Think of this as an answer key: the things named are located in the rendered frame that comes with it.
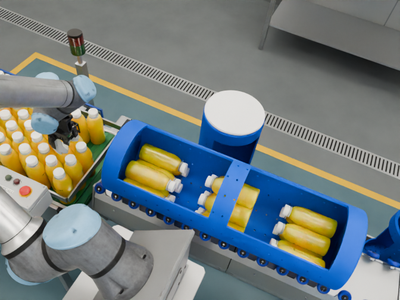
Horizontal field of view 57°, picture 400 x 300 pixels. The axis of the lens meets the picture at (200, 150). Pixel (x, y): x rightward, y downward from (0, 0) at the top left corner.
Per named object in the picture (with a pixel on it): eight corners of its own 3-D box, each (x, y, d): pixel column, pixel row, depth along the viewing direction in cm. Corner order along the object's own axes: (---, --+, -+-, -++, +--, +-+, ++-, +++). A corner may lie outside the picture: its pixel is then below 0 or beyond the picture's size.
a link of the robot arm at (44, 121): (49, 109, 102) (53, 83, 109) (22, 127, 107) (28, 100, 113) (71, 124, 108) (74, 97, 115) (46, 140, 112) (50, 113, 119)
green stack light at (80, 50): (80, 58, 161) (78, 49, 157) (67, 53, 162) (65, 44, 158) (88, 50, 165) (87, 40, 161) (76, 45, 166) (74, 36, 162)
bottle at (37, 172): (30, 189, 148) (18, 165, 135) (41, 177, 152) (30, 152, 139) (44, 196, 147) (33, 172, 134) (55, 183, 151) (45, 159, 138)
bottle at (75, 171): (76, 194, 149) (68, 171, 136) (66, 184, 151) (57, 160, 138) (90, 184, 152) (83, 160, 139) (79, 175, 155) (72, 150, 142)
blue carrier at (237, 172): (327, 305, 124) (366, 263, 105) (101, 203, 139) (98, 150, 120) (336, 240, 144) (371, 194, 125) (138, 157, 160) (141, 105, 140)
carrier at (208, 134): (180, 202, 237) (208, 236, 224) (190, 106, 168) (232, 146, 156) (213, 181, 249) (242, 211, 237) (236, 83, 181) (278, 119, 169)
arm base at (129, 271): (127, 311, 83) (97, 288, 79) (96, 296, 94) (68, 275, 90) (163, 254, 91) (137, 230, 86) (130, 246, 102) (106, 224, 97)
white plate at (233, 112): (191, 105, 167) (191, 106, 168) (233, 144, 155) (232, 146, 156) (237, 82, 180) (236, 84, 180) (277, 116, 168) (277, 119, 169)
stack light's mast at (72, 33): (82, 68, 166) (76, 38, 153) (70, 64, 167) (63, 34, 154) (90, 61, 169) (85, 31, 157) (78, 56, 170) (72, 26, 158)
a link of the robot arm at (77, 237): (114, 266, 81) (70, 230, 75) (72, 284, 86) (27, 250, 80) (127, 225, 91) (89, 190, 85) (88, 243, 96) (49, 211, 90)
